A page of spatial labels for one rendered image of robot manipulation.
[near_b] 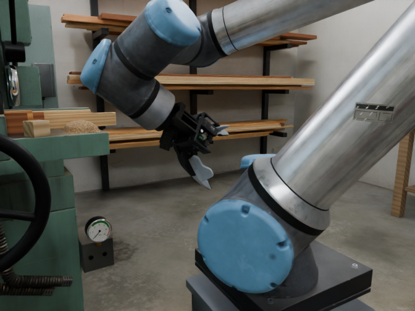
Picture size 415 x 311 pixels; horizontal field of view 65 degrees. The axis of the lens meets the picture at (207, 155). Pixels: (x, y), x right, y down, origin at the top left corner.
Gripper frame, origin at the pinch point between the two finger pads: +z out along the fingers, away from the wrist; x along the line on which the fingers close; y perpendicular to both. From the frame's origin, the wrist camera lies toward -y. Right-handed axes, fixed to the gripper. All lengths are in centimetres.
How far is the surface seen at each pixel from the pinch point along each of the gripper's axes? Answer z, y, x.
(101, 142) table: -19.0, -24.7, -2.1
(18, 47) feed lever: -46, -48, 18
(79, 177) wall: 61, -263, 44
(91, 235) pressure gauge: -10.3, -25.5, -24.2
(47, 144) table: -29.6, -27.2, -8.7
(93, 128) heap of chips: -22.1, -26.3, 0.7
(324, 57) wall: 205, -116, 268
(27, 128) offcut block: -34.9, -29.1, -7.1
